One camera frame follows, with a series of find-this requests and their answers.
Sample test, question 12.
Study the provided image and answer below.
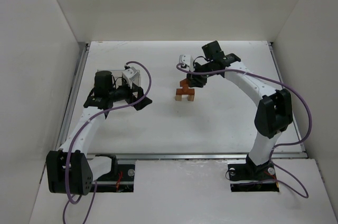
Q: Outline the red-brown wooden triangle block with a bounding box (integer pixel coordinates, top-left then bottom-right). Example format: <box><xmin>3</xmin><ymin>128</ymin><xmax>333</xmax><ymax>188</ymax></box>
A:
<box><xmin>180</xmin><ymin>78</ymin><xmax>189</xmax><ymax>88</ymax></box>

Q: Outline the dark striped wood block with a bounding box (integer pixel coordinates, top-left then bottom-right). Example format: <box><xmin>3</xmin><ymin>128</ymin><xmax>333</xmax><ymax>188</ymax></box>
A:
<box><xmin>187</xmin><ymin>95</ymin><xmax>194</xmax><ymax>101</ymax></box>

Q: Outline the red-brown long rectangular block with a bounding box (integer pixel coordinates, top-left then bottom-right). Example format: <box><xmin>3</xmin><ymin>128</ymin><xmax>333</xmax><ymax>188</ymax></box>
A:
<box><xmin>176</xmin><ymin>88</ymin><xmax>195</xmax><ymax>96</ymax></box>

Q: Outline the light wood rectangular block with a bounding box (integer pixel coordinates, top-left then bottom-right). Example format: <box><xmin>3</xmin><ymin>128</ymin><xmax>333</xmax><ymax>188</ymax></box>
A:
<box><xmin>175</xmin><ymin>95</ymin><xmax>182</xmax><ymax>101</ymax></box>

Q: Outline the red-brown wooden cylinder block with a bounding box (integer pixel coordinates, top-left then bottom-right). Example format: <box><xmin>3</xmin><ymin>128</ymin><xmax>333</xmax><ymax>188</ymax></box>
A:
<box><xmin>182</xmin><ymin>85</ymin><xmax>190</xmax><ymax>93</ymax></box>

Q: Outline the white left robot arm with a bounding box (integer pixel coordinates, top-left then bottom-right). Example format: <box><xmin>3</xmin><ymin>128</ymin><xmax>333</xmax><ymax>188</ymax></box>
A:
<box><xmin>46</xmin><ymin>67</ymin><xmax>152</xmax><ymax>195</ymax></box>

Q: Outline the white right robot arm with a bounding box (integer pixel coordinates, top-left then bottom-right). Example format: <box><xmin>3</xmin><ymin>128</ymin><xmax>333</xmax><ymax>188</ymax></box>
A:
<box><xmin>179</xmin><ymin>41</ymin><xmax>293</xmax><ymax>182</ymax></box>

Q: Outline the clear plastic box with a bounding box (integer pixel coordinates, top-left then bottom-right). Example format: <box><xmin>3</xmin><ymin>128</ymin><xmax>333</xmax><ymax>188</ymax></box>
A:
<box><xmin>93</xmin><ymin>70</ymin><xmax>127</xmax><ymax>102</ymax></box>

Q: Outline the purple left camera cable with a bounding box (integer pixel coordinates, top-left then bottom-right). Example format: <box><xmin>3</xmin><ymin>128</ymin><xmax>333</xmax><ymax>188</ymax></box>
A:
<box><xmin>62</xmin><ymin>61</ymin><xmax>153</xmax><ymax>223</ymax></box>

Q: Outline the purple camera cable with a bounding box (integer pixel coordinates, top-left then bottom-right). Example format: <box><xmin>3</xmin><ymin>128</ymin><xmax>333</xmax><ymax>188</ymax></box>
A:
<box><xmin>176</xmin><ymin>62</ymin><xmax>313</xmax><ymax>199</ymax></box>
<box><xmin>62</xmin><ymin>61</ymin><xmax>153</xmax><ymax>223</ymax></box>

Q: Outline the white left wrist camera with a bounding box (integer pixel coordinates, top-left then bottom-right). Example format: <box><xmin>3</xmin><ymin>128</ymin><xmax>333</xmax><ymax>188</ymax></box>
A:
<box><xmin>122</xmin><ymin>67</ymin><xmax>140</xmax><ymax>88</ymax></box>

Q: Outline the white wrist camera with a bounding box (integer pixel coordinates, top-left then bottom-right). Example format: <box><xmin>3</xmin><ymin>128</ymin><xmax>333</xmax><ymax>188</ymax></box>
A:
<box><xmin>179</xmin><ymin>54</ymin><xmax>194</xmax><ymax>71</ymax></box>
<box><xmin>122</xmin><ymin>67</ymin><xmax>140</xmax><ymax>88</ymax></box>

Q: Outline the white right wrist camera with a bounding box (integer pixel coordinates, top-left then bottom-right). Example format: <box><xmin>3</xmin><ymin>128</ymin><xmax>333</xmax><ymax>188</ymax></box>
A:
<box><xmin>179</xmin><ymin>54</ymin><xmax>194</xmax><ymax>71</ymax></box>

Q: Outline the aluminium table edge rail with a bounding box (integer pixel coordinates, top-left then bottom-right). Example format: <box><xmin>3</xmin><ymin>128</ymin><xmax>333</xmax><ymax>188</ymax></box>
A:
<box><xmin>54</xmin><ymin>42</ymin><xmax>90</xmax><ymax>150</ymax></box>

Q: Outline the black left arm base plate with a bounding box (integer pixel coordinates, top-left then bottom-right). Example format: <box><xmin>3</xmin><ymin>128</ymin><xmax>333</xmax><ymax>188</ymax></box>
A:
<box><xmin>97</xmin><ymin>163</ymin><xmax>135</xmax><ymax>193</ymax></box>

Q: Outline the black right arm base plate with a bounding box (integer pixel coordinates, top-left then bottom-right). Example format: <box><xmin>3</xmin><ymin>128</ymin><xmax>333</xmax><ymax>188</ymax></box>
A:
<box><xmin>227</xmin><ymin>163</ymin><xmax>279</xmax><ymax>192</ymax></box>

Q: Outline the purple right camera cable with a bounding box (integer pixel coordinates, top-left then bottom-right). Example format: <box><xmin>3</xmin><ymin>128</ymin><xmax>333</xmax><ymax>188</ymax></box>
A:
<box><xmin>176</xmin><ymin>62</ymin><xmax>313</xmax><ymax>199</ymax></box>

